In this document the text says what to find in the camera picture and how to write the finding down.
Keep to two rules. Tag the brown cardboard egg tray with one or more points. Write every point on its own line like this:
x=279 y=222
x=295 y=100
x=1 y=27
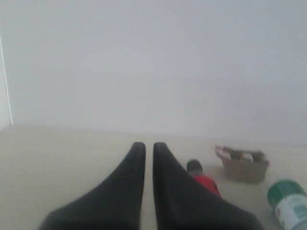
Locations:
x=241 y=165

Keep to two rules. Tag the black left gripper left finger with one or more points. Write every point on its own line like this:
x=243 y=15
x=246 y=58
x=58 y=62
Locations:
x=115 y=204

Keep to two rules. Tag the clear bottle with green label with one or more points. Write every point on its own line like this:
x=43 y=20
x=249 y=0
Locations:
x=289 y=202

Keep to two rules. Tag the red bottle with black cap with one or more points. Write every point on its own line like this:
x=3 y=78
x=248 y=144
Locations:
x=195 y=169

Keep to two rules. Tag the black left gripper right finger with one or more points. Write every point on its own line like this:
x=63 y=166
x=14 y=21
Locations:
x=181 y=203

